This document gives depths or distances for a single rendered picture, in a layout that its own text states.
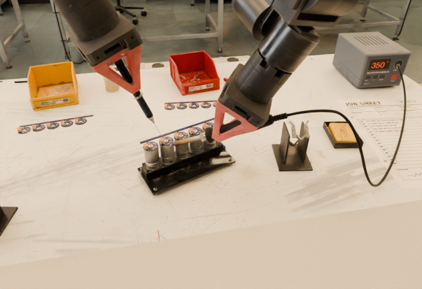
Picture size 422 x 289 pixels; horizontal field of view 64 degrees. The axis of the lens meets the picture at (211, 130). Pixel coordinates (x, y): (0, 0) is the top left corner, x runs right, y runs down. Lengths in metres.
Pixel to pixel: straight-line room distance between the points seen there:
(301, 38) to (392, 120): 0.46
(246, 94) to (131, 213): 0.25
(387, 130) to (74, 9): 0.63
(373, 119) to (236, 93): 0.44
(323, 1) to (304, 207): 0.31
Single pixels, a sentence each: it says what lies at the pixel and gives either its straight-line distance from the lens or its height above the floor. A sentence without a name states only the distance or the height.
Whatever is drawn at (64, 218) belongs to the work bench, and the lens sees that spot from 0.57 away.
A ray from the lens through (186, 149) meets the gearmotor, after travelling 0.59.
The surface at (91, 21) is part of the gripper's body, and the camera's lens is 0.41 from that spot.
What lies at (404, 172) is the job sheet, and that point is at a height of 0.75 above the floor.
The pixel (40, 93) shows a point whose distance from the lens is 0.93.
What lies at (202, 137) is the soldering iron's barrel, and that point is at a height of 0.84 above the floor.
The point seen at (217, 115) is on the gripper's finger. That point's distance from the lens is 0.47.
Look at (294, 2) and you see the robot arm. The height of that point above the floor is 1.06.
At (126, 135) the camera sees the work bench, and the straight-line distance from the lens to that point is 0.71.
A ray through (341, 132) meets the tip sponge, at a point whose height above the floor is 0.76.
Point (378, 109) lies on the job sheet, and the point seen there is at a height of 0.75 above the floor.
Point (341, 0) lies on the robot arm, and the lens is 0.40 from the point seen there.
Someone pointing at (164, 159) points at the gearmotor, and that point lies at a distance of 0.58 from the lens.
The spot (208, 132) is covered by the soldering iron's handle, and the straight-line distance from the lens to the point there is 0.52.
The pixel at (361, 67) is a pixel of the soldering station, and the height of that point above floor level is 0.81.
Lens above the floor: 1.15
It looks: 35 degrees down
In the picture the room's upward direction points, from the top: straight up
